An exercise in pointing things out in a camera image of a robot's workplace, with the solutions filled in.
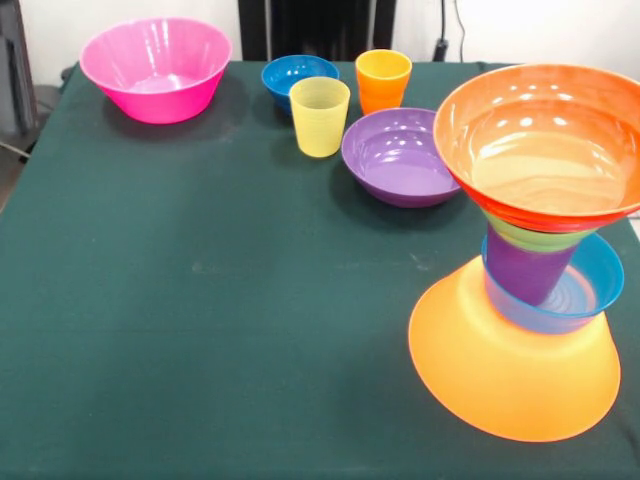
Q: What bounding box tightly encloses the purple cup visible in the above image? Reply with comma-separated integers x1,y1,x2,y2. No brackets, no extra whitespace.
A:
484,225,576,308

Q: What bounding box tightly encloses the green bowl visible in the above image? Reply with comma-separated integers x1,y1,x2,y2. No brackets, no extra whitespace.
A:
485,212,591,254

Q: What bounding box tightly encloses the large yellow-orange bowl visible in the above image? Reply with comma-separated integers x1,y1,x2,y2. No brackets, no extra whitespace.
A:
407,254,623,444

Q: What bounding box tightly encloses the red bowl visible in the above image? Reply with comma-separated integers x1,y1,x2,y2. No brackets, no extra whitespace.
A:
432,62,640,235

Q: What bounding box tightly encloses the light blue bowl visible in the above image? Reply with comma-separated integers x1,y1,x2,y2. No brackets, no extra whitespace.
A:
480,232,626,336

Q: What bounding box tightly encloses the purple bowl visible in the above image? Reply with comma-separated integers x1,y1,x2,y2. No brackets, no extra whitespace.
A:
341,107,462,209

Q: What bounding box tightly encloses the yellow cup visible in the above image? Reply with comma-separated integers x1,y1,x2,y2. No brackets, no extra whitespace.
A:
289,76,352,159

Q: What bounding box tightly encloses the dark green tablecloth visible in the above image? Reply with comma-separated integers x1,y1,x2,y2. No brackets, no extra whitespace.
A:
0,60,640,480

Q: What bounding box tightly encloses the dark blue bowl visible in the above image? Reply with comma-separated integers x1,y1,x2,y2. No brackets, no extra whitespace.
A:
260,54,341,115

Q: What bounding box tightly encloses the orange cup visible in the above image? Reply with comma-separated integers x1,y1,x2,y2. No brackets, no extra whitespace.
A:
354,48,413,116

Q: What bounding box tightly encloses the pink bowl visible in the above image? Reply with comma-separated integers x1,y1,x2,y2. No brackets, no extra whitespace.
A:
78,17,234,125

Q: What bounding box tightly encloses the grey office chair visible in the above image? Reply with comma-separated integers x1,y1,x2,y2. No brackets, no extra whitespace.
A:
29,83,64,151

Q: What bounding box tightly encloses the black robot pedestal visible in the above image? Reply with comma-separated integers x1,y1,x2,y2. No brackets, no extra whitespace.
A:
238,0,397,62

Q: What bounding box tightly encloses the black hanging power cable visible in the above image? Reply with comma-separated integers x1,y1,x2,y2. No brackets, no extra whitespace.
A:
432,0,469,64

